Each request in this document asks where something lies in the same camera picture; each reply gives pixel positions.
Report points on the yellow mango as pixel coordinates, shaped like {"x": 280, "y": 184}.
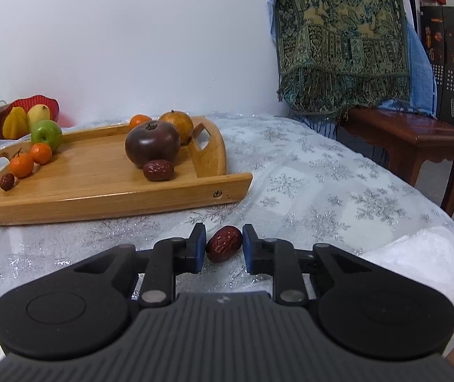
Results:
{"x": 39, "y": 112}

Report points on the green patterned fringed blanket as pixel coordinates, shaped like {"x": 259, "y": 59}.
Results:
{"x": 337, "y": 54}

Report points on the dark purple round fruit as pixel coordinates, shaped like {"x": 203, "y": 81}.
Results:
{"x": 152, "y": 140}

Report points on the small tangerine far right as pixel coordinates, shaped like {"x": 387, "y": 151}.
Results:
{"x": 138, "y": 119}

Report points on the small orange tangerine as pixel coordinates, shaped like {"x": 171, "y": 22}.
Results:
{"x": 41, "y": 153}

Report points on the green apple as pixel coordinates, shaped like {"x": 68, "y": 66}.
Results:
{"x": 47, "y": 132}

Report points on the blue cloth under blanket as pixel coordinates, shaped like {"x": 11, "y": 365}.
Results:
{"x": 423, "y": 89}

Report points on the red wooden side table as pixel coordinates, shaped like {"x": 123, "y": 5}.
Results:
{"x": 409, "y": 139}

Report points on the white towel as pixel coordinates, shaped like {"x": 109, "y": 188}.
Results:
{"x": 426, "y": 257}

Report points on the golden brown pomegranate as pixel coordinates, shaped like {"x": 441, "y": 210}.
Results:
{"x": 182, "y": 122}

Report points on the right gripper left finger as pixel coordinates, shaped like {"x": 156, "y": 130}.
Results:
{"x": 121, "y": 266}

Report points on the yellow starfruit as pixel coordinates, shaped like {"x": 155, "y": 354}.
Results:
{"x": 15, "y": 124}

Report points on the wooden serving tray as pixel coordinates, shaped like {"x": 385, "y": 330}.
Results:
{"x": 91, "y": 178}

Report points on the white snowflake tablecloth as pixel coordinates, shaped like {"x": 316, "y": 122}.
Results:
{"x": 306, "y": 188}

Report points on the red jujube date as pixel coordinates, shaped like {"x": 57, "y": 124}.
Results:
{"x": 224, "y": 244}
{"x": 158, "y": 170}

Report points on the small dark jujube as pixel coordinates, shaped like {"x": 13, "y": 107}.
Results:
{"x": 7, "y": 181}

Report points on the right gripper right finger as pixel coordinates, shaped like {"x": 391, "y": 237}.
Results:
{"x": 325, "y": 264}

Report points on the red fruit basket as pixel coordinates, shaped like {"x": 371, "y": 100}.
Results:
{"x": 27, "y": 104}

